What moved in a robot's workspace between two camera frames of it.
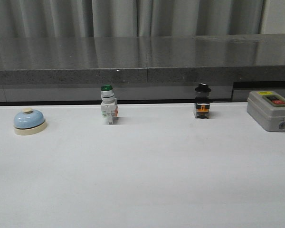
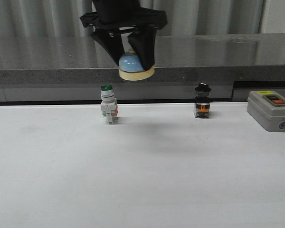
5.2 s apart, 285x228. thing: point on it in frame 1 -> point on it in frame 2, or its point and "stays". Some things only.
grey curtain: [99, 18] stays
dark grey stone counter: [157, 68] stays
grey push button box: [271, 110] stays
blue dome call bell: [29, 121] -> [130, 67]
